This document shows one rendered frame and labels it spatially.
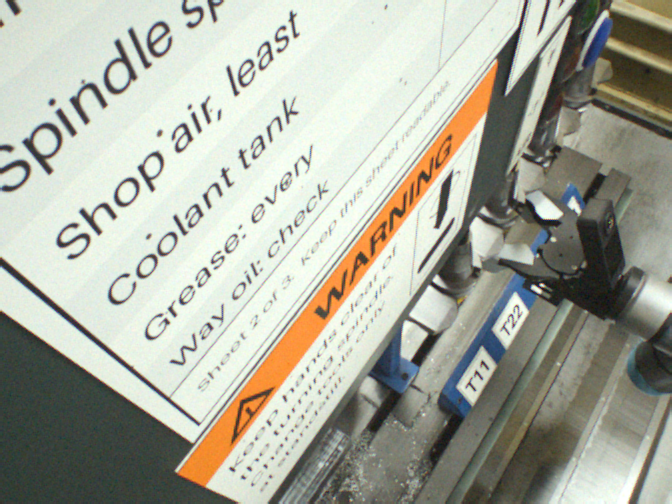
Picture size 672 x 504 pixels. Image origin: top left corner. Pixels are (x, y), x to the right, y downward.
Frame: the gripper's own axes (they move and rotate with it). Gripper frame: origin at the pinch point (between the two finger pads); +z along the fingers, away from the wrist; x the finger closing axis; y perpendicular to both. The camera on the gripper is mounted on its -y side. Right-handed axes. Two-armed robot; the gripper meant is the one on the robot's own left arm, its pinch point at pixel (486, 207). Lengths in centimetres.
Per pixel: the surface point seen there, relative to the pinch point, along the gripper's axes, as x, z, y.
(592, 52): -13.4, -5.8, -39.6
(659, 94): 59, -12, 25
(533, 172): 6.3, -2.8, -2.6
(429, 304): -16.4, -1.2, -2.5
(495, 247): -5.9, -3.9, -2.5
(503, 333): -2.7, -9.9, 25.0
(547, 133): 9.4, -2.0, -6.5
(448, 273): -13.1, -1.3, -4.9
